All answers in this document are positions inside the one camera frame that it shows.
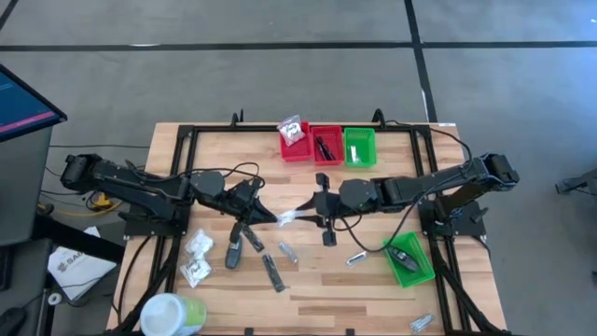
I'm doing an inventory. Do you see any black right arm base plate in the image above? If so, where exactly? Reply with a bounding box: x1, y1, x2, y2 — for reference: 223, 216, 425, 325
418, 199, 489, 238

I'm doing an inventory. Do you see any computer monitor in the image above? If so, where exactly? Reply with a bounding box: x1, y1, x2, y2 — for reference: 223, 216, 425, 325
0, 63, 68, 144

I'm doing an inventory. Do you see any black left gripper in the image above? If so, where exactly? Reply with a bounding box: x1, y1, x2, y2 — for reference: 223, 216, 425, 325
223, 176, 280, 244

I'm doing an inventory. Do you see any red plastic basket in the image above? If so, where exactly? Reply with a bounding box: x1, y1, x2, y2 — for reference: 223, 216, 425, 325
279, 121, 314, 163
311, 124, 346, 167

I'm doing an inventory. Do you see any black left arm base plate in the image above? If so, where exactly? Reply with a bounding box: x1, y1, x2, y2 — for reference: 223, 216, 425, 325
118, 204, 192, 238

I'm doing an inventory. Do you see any green white wipes canister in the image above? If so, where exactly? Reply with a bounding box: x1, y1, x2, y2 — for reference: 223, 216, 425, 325
139, 292, 208, 336

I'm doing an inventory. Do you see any black desk beam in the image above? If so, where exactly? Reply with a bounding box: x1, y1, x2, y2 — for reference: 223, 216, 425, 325
32, 214, 127, 265

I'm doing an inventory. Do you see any green plastic basket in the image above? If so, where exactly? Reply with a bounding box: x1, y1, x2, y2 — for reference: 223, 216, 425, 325
343, 127, 378, 169
382, 231, 437, 289

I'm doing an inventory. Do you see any black aluminium table frame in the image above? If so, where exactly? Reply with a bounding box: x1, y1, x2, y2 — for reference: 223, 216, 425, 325
109, 107, 514, 336

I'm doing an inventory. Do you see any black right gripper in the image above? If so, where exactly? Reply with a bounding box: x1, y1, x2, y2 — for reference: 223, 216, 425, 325
296, 173, 344, 247

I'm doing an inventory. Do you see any white printed booklet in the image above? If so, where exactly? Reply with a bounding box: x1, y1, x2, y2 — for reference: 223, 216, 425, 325
47, 227, 118, 302

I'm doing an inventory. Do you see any yellow cable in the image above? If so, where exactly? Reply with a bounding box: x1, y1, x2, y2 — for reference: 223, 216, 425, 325
37, 189, 125, 218

